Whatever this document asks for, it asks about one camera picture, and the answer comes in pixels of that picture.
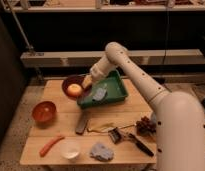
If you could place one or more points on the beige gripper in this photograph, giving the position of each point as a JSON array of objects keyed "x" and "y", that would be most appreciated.
[{"x": 87, "y": 82}]

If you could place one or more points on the dark red bowl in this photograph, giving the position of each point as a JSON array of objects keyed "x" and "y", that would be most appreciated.
[{"x": 74, "y": 79}]

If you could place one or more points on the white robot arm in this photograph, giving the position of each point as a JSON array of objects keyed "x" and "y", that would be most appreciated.
[{"x": 180, "y": 130}]

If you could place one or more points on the grey spatula in tray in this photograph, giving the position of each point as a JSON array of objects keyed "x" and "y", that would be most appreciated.
[{"x": 99, "y": 94}]

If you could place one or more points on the green plastic tray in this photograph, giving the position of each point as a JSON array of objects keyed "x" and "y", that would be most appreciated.
[{"x": 115, "y": 87}]

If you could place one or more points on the yellow apple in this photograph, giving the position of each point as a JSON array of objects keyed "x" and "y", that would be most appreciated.
[{"x": 74, "y": 90}]

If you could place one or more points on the grey metal shelf beam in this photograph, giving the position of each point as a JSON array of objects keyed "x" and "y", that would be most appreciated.
[{"x": 88, "y": 58}]

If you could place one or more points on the grey brown sponge block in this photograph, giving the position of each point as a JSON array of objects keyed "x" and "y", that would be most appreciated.
[{"x": 82, "y": 123}]

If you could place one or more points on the orange red bowl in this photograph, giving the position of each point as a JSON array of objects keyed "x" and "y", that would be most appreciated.
[{"x": 44, "y": 112}]

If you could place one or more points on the wooden table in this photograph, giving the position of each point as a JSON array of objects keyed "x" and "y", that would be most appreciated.
[{"x": 68, "y": 114}]

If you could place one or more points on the black binder clip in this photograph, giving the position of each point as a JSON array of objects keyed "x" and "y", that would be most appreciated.
[{"x": 115, "y": 135}]

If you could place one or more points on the blue crumpled cloth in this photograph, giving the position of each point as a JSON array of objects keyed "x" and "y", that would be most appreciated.
[{"x": 101, "y": 153}]

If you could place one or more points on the brown grape bunch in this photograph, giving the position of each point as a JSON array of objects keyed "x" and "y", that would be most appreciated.
[{"x": 145, "y": 126}]

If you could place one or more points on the orange carrot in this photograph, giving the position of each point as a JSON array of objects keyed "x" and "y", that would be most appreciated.
[{"x": 45, "y": 149}]

